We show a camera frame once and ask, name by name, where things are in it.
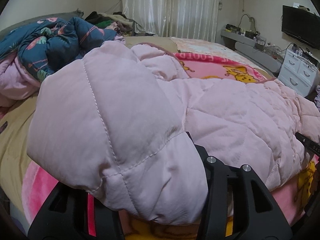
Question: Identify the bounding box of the white drawer cabinet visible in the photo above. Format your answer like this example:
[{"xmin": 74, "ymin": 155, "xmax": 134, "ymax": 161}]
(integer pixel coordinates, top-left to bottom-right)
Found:
[{"xmin": 278, "ymin": 50, "xmax": 319, "ymax": 97}]

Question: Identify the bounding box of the black wall television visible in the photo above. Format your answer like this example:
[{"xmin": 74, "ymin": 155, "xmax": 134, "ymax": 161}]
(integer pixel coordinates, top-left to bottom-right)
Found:
[{"xmin": 281, "ymin": 5, "xmax": 319, "ymax": 50}]

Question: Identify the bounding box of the blue floral quilt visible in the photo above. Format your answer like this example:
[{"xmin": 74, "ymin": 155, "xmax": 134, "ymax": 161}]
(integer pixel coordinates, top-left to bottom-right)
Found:
[{"xmin": 1, "ymin": 17, "xmax": 117, "ymax": 82}]

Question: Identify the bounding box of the white striped curtain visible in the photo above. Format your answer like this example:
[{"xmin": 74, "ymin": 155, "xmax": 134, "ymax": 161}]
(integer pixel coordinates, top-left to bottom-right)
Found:
[{"xmin": 122, "ymin": 0, "xmax": 219, "ymax": 42}]

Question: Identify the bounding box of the purple hanging cloth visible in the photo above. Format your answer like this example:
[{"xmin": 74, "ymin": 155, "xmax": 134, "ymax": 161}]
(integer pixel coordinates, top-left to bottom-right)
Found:
[{"xmin": 314, "ymin": 85, "xmax": 320, "ymax": 111}]

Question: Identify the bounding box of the pile of folded clothes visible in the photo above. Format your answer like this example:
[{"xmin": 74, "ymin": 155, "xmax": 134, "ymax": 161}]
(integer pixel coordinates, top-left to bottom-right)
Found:
[{"xmin": 85, "ymin": 11, "xmax": 135, "ymax": 37}]

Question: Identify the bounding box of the grey curved dressing table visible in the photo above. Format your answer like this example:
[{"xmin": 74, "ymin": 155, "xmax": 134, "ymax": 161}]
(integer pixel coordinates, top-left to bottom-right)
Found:
[{"xmin": 220, "ymin": 29, "xmax": 282, "ymax": 76}]

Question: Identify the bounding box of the pink cartoon fleece blanket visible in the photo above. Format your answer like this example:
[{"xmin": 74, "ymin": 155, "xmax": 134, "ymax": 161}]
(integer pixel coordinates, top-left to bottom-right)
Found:
[{"xmin": 22, "ymin": 51, "xmax": 320, "ymax": 240}]

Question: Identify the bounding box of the pink quilted jacket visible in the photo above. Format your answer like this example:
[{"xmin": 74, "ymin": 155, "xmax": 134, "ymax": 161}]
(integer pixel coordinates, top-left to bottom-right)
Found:
[{"xmin": 26, "ymin": 40, "xmax": 320, "ymax": 227}]

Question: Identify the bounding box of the grey headboard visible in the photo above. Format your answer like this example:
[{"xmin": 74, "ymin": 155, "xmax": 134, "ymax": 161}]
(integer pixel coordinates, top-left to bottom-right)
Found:
[{"xmin": 0, "ymin": 8, "xmax": 85, "ymax": 42}]

